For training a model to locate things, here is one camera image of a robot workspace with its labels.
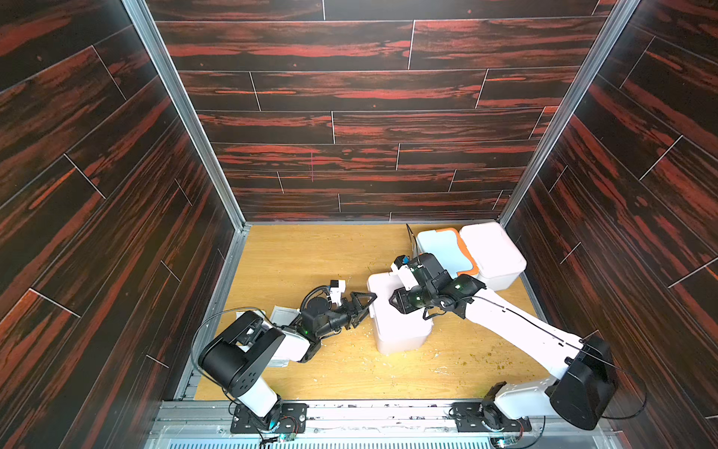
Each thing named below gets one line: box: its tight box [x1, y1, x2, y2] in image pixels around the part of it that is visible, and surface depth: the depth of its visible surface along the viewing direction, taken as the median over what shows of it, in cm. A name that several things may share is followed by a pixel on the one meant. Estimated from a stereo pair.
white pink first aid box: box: [459, 221, 528, 292], surface depth 96 cm
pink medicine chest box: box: [366, 272, 434, 355], surface depth 80 cm
